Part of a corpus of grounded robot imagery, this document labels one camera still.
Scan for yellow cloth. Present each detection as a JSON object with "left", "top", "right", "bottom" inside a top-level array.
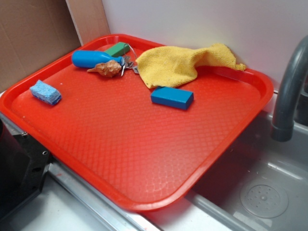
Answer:
[{"left": 136, "top": 43, "right": 246, "bottom": 89}]

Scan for red plastic tray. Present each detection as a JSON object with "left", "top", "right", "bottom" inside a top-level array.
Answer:
[{"left": 0, "top": 34, "right": 275, "bottom": 213}]

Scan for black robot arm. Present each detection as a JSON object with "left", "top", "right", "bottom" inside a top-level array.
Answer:
[{"left": 0, "top": 122, "right": 51, "bottom": 221}]

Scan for grey plastic sink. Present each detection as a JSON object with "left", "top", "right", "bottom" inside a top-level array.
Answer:
[{"left": 145, "top": 102, "right": 308, "bottom": 231}]

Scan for brown seashell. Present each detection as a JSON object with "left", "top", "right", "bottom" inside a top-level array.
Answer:
[{"left": 87, "top": 60, "right": 122, "bottom": 78}]

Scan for brown cardboard panel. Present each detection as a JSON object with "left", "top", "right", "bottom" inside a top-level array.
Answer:
[{"left": 0, "top": 0, "right": 80, "bottom": 91}]

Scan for grey faucet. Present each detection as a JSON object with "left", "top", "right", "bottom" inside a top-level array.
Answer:
[{"left": 271, "top": 37, "right": 308, "bottom": 142}]

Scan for metal keys on ring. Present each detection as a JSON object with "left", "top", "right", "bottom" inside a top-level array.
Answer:
[{"left": 120, "top": 43, "right": 139, "bottom": 77}]

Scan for green rectangular block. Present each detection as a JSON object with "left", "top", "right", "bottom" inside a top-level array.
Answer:
[{"left": 104, "top": 42, "right": 130, "bottom": 57}]

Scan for wooden board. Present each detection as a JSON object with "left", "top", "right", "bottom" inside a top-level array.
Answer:
[{"left": 66, "top": 0, "right": 110, "bottom": 45}]

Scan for blue sponge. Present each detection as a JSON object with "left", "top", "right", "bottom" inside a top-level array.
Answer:
[{"left": 29, "top": 80, "right": 62, "bottom": 105}]

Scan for blue plastic bottle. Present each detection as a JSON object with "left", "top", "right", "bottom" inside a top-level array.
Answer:
[{"left": 72, "top": 50, "right": 125, "bottom": 68}]

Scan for blue rectangular block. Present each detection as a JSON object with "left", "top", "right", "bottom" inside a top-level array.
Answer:
[{"left": 151, "top": 87, "right": 194, "bottom": 110}]

